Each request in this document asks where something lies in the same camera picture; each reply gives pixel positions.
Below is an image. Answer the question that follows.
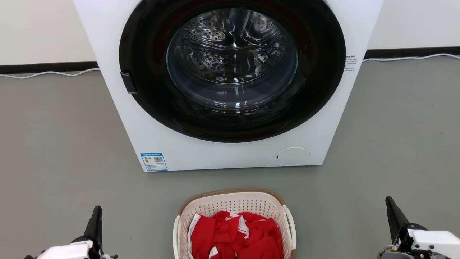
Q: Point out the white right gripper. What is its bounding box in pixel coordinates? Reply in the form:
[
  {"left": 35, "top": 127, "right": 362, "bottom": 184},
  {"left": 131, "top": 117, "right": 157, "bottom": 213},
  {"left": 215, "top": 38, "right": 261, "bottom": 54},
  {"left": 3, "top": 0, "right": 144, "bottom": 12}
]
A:
[{"left": 378, "top": 196, "right": 460, "bottom": 259}]

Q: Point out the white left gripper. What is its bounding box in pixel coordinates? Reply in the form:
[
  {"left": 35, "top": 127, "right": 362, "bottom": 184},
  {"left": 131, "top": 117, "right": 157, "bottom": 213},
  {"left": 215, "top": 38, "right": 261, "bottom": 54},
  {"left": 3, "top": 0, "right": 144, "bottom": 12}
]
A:
[{"left": 24, "top": 205, "right": 118, "bottom": 259}]

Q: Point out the beige perforated plastic laundry basket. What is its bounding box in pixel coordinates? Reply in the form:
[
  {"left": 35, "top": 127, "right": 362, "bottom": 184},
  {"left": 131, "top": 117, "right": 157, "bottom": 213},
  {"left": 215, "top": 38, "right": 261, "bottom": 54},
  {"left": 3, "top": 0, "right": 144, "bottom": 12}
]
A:
[{"left": 173, "top": 188, "right": 297, "bottom": 259}]

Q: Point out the blue energy label sticker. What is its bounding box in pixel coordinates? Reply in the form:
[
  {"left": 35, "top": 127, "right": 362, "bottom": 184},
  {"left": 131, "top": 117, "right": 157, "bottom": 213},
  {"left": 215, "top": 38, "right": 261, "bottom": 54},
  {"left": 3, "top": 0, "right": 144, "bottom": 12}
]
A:
[{"left": 140, "top": 153, "right": 168, "bottom": 172}]

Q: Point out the white front-load washing machine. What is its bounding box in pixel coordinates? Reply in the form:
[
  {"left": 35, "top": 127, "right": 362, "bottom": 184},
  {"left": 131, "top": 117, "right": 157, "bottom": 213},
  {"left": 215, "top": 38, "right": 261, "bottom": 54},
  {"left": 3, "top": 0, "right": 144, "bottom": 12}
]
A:
[{"left": 73, "top": 0, "right": 384, "bottom": 172}]

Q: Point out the round white filter cover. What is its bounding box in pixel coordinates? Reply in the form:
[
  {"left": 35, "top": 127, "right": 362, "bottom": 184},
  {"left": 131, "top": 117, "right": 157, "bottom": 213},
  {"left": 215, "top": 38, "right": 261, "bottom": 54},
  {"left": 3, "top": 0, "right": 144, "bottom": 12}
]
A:
[{"left": 275, "top": 147, "right": 311, "bottom": 167}]

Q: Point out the red and white garment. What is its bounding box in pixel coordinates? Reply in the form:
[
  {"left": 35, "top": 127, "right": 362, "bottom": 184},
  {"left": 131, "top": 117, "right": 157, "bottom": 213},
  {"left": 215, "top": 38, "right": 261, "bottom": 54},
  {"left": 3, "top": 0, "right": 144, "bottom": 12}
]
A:
[{"left": 188, "top": 211, "right": 284, "bottom": 259}]

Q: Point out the black round glass washer door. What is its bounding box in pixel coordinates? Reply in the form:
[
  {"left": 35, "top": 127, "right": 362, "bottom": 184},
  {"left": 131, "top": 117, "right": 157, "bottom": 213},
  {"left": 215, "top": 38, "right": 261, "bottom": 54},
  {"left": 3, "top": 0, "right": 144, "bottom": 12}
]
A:
[{"left": 119, "top": 0, "right": 346, "bottom": 143}]

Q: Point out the black washer door handle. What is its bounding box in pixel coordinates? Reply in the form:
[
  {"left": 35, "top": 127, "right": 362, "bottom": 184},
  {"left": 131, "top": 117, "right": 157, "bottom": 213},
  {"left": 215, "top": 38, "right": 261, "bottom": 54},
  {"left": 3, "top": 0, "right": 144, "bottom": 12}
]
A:
[{"left": 120, "top": 72, "right": 137, "bottom": 95}]

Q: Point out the white floor cable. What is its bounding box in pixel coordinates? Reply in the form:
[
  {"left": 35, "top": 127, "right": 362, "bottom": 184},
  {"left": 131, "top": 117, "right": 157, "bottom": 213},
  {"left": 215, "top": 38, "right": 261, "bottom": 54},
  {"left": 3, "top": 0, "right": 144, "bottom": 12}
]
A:
[
  {"left": 0, "top": 68, "right": 101, "bottom": 79},
  {"left": 363, "top": 53, "right": 460, "bottom": 63}
]

